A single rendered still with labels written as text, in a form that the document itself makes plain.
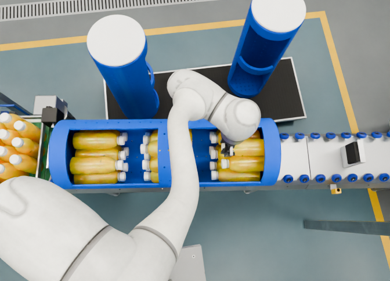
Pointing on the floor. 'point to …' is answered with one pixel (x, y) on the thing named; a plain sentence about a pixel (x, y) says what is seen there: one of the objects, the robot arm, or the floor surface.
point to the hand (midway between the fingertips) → (225, 146)
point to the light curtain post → (351, 226)
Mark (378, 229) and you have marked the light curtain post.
